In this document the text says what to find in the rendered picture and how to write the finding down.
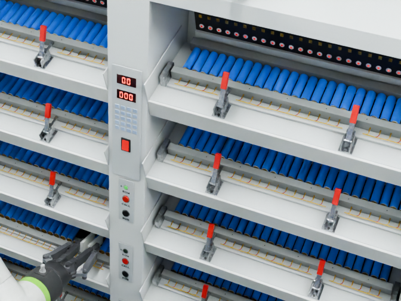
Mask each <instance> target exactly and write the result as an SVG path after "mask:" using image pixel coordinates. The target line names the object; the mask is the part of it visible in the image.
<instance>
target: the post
mask: <svg viewBox="0 0 401 301"><path fill-rule="evenodd" d="M188 24H189V10H185V9H182V8H177V7H172V6H169V5H164V4H160V3H156V2H152V1H149V0H107V47H108V108H109V227H110V301H119V299H121V300H124V301H142V299H141V296H140V293H139V291H140V289H141V287H142V285H143V283H144V281H145V279H146V277H147V275H148V273H149V272H150V270H151V268H152V266H153V264H154V262H155V260H156V258H157V255H154V254H152V253H148V252H146V249H145V247H144V242H143V239H142V236H141V230H142V228H143V226H144V224H145V222H146V220H147V219H148V217H149V215H150V213H151V212H152V210H153V207H154V206H155V204H156V202H157V201H158V199H159V197H160V195H161V192H159V191H156V190H153V189H150V188H148V187H147V182H146V178H145V175H144V170H143V166H142V163H143V161H144V159H145V157H146V156H147V154H148V153H149V150H150V149H151V147H152V146H153V144H154V142H155V140H156V139H157V137H158V135H159V133H160V132H161V130H162V128H163V127H164V125H165V123H166V121H167V119H163V118H159V117H157V116H153V115H150V113H149V107H148V104H147V99H146V93H145V90H144V83H145V82H146V81H147V79H148V77H149V76H150V74H151V72H152V71H153V69H154V68H155V66H156V65H157V63H158V61H159V60H160V58H161V57H162V55H163V53H164V52H165V50H166V49H167V47H168V46H169V44H170V42H171V41H172V39H173V38H174V36H175V34H176V33H177V31H178V30H179V28H180V27H181V25H182V26H183V33H184V42H186V43H187V34H188ZM112 64H116V65H120V66H125V67H128V68H131V69H135V70H140V71H142V97H141V154H140V181H137V180H134V179H130V178H127V177H124V176H121V175H118V174H115V173H113V154H112ZM119 178H122V179H125V180H129V181H131V182H134V223H130V222H127V221H124V220H121V219H119ZM119 242H121V243H123V244H126V245H129V246H132V247H133V278H132V283H131V282H128V281H125V280H122V279H120V278H119Z"/></svg>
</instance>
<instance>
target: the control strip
mask: <svg viewBox="0 0 401 301"><path fill-rule="evenodd" d="M121 76H124V77H127V78H131V86H129V85H125V84H121ZM119 90H120V91H124V92H127V93H131V94H133V95H134V101H133V102H132V101H129V100H125V99H122V98H119ZM141 97H142V71H140V70H135V69H131V68H128V67H125V66H120V65H117V64H112V154H113V173H115V174H118V175H121V176H124V177H127V178H130V179H134V180H137V181H140V154H141Z"/></svg>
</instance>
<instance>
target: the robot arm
mask: <svg viewBox="0 0 401 301"><path fill-rule="evenodd" d="M94 238H95V234H94V233H90V234H89V235H88V236H87V237H86V238H82V239H80V240H78V239H77V240H75V243H72V242H71V241H69V242H67V243H65V244H63V245H62V246H60V247H59V248H56V249H55V250H53V251H52V252H50V253H47V254H43V256H42V264H41V265H40V266H37V267H35V268H34V269H32V270H31V271H30V272H29V273H28V274H27V275H25V276H24V277H23V278H22V279H21V280H20V281H19V282H17V281H16V279H15V278H14V277H13V276H12V274H11V273H10V271H9V270H8V268H7V267H6V265H5V264H4V262H3V261H2V259H1V257H0V301H56V300H57V299H58V298H59V297H60V296H61V294H62V292H63V289H64V288H65V286H67V284H68V283H69V281H70V280H72V279H74V278H76V277H82V279H83V280H85V279H87V273H88V272H89V271H90V269H91V268H92V266H93V265H94V263H95V262H96V261H97V255H98V250H99V248H100V245H102V243H103V236H101V235H99V236H98V237H97V238H96V239H94ZM86 248H87V249H86ZM85 249H86V250H85ZM84 250H85V251H84ZM79 251H80V252H82V253H81V254H80V255H78V256H77V257H75V258H74V256H75V255H76V254H77V253H78V252H79ZM83 263H84V265H83V267H81V268H80V270H79V271H77V269H78V268H79V267H80V266H81V265H82V264H83Z"/></svg>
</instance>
